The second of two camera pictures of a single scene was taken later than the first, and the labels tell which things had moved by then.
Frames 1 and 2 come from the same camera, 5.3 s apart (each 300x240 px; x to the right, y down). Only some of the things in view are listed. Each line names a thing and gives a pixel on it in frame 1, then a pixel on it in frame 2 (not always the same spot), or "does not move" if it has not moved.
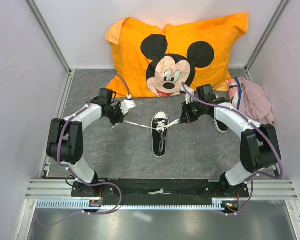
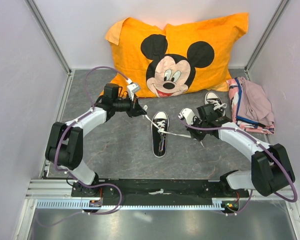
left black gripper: (121, 118) to (135, 109)
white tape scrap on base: (161, 191) does not move
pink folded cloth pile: (251, 100) does not move
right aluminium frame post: (281, 8) does not move
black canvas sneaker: (159, 128) does not move
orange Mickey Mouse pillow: (151, 62) does not move
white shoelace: (161, 127) to (145, 109)
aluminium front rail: (61, 189) does not move
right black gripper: (186, 117) to (194, 135)
